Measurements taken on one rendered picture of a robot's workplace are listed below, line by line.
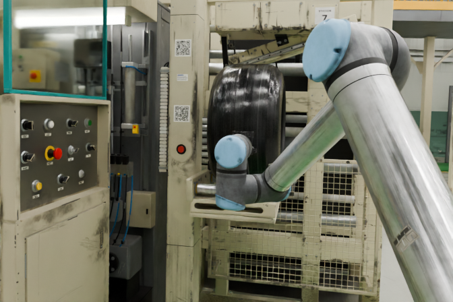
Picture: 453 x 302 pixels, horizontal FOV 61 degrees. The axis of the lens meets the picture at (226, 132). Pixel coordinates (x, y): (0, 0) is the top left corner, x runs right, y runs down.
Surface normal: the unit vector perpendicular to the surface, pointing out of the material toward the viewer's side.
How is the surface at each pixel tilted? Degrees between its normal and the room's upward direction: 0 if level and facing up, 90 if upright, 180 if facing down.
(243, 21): 90
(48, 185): 90
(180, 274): 90
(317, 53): 83
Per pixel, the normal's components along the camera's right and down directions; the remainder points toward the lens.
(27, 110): 0.98, 0.04
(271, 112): 0.52, -0.12
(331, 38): -0.91, -0.12
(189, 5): -0.20, 0.04
